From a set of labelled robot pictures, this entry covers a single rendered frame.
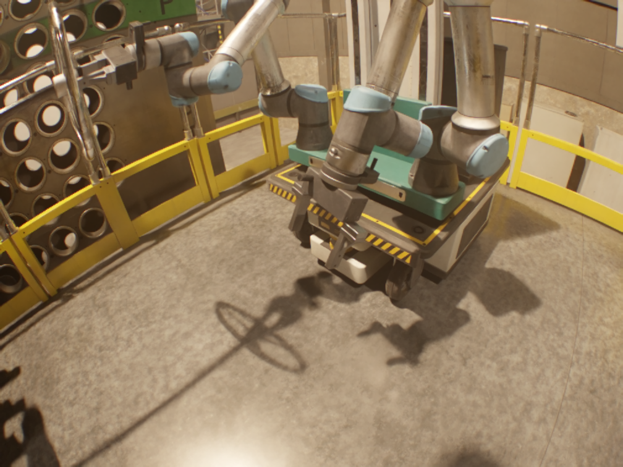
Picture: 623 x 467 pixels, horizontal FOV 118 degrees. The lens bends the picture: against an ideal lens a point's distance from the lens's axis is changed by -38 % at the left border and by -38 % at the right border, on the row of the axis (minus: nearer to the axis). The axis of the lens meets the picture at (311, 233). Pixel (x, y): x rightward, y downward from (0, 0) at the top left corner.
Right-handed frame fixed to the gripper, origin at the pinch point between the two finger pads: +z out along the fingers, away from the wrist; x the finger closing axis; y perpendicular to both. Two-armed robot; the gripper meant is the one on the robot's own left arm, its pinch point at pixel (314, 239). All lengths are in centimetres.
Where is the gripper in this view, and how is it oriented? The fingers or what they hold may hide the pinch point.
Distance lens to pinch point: 62.0
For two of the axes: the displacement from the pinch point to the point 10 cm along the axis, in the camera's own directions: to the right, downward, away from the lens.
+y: -7.5, 0.7, -6.6
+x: 5.8, 5.5, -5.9
